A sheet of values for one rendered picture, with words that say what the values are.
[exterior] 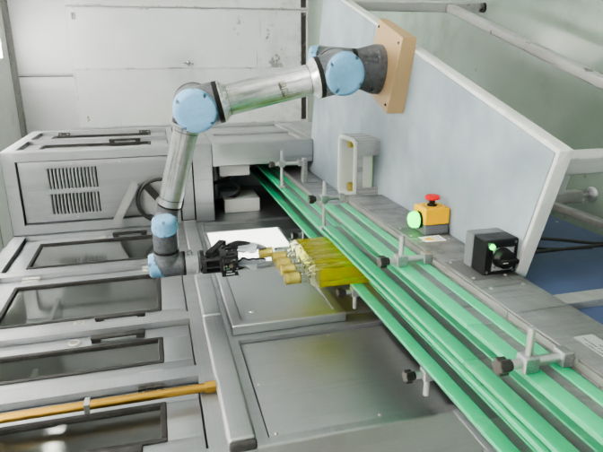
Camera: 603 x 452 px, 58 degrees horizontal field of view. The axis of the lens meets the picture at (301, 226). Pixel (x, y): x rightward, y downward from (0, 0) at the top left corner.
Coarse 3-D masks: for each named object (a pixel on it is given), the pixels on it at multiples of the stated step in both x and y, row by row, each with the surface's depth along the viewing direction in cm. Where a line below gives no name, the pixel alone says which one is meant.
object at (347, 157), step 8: (344, 136) 191; (344, 144) 198; (344, 152) 199; (352, 152) 199; (344, 160) 200; (352, 160) 200; (344, 168) 200; (352, 168) 201; (344, 176) 201; (352, 176) 202; (344, 184) 202; (344, 192) 200; (352, 192) 199
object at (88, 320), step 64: (256, 192) 316; (0, 256) 215; (64, 256) 221; (128, 256) 220; (0, 320) 167; (64, 320) 166; (128, 320) 162; (192, 320) 162; (0, 384) 134; (64, 384) 131; (128, 384) 131; (192, 384) 134; (256, 384) 132; (320, 384) 132; (384, 384) 132; (0, 448) 112; (64, 448) 112; (128, 448) 109; (192, 448) 112; (256, 448) 109; (320, 448) 113; (384, 448) 119; (448, 448) 124
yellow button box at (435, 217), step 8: (416, 208) 145; (424, 208) 141; (432, 208) 141; (440, 208) 141; (448, 208) 141; (424, 216) 141; (432, 216) 141; (440, 216) 141; (448, 216) 142; (424, 224) 141; (432, 224) 141; (440, 224) 142; (448, 224) 143; (424, 232) 142; (432, 232) 142; (440, 232) 143
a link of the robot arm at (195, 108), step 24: (336, 48) 157; (288, 72) 149; (312, 72) 148; (336, 72) 147; (360, 72) 149; (192, 96) 142; (216, 96) 144; (240, 96) 146; (264, 96) 148; (288, 96) 150; (192, 120) 144; (216, 120) 147
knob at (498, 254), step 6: (498, 252) 113; (504, 252) 112; (510, 252) 113; (498, 258) 113; (504, 258) 113; (510, 258) 113; (516, 258) 113; (498, 264) 113; (504, 264) 112; (510, 264) 112
